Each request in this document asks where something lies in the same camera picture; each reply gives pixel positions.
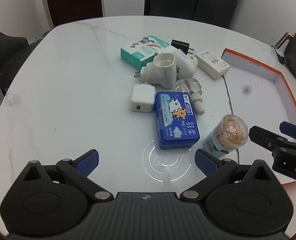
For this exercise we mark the teal and white carton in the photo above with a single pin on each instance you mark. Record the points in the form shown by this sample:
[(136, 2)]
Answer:
[(138, 52)]

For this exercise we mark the dark brown door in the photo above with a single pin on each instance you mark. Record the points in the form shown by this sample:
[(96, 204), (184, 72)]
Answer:
[(73, 0)]

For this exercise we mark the small white labelled box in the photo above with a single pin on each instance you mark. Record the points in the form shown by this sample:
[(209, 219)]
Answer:
[(213, 65)]

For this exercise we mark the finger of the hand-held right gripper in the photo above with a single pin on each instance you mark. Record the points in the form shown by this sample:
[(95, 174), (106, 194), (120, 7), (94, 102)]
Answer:
[(293, 130), (263, 136)]

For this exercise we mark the blue cartoon tin box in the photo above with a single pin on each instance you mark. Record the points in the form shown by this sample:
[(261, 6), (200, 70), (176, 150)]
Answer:
[(173, 120)]

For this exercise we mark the clear toothpick jar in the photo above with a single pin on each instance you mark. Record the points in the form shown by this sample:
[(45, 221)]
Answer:
[(225, 135)]

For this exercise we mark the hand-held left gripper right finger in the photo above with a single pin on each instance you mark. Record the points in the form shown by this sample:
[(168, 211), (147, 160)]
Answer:
[(205, 161)]

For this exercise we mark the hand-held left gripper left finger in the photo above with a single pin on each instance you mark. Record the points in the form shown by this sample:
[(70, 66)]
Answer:
[(88, 161)]

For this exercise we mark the clear liquid refill bottle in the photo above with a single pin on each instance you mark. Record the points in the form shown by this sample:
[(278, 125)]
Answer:
[(191, 86)]

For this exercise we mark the black power plug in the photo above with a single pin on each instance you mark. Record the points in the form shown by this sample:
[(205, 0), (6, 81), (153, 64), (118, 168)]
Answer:
[(278, 55)]

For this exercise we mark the orange-rimmed cardboard box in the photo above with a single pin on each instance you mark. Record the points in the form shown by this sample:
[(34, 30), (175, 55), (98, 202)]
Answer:
[(258, 100)]

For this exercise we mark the black plug adapter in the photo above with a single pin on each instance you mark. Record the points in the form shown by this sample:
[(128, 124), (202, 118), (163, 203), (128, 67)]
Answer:
[(179, 45)]

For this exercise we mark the dark grey refrigerator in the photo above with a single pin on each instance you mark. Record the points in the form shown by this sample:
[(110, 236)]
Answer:
[(188, 0)]

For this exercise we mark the white plug-in heater leaf print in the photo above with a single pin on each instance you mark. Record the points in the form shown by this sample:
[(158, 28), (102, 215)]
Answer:
[(185, 65)]

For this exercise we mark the white plug-in heater green button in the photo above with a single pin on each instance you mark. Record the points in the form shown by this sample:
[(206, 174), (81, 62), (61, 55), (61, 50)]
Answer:
[(160, 72)]

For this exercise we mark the white cube charger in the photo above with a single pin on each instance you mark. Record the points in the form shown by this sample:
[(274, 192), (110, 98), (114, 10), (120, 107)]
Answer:
[(141, 97)]

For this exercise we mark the dark grey chair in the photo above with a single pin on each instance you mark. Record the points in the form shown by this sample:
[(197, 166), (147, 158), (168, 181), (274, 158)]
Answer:
[(5, 55)]

